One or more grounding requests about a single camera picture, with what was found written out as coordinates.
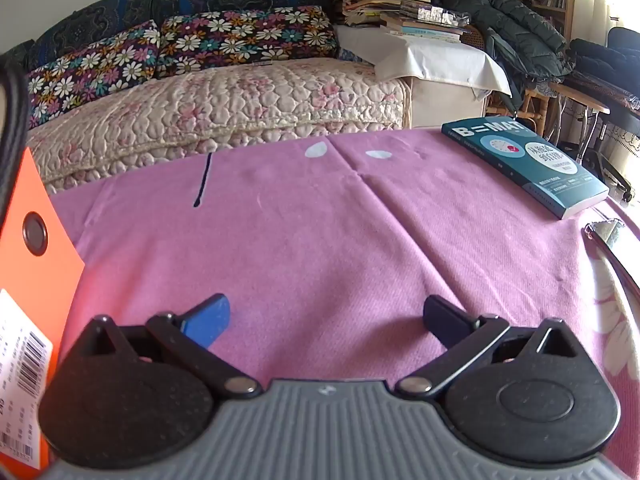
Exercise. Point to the wooden side table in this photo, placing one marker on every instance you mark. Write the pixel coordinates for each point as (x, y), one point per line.
(580, 96)

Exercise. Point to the beige side cabinet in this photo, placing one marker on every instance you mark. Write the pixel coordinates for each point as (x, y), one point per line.
(445, 105)

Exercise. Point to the white cloth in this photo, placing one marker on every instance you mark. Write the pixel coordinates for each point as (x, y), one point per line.
(430, 57)

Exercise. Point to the teal book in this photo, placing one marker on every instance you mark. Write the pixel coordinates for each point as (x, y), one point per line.
(540, 165)

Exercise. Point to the orange cardboard box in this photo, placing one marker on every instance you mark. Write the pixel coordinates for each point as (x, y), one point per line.
(35, 280)

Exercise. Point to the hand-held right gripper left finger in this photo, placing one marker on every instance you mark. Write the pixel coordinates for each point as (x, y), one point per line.
(207, 319)

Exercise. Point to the sofa with quilted floral cover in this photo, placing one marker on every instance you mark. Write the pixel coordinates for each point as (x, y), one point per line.
(240, 105)

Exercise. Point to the stack of books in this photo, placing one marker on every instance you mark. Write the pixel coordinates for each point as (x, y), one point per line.
(395, 15)

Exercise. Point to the black puffer jacket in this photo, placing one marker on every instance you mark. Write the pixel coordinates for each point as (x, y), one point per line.
(510, 30)

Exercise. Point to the pink tablecloth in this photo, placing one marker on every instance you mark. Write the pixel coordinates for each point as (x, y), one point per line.
(325, 240)

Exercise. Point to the daisy print pillow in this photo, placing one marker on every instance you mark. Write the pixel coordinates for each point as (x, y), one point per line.
(245, 35)
(95, 72)

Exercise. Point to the shiny metal tool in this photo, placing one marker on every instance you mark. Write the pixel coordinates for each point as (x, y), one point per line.
(607, 237)

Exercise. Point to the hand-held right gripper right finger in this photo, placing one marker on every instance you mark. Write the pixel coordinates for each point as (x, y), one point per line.
(442, 317)

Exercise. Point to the wooden chair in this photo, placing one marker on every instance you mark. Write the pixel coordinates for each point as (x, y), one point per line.
(537, 107)

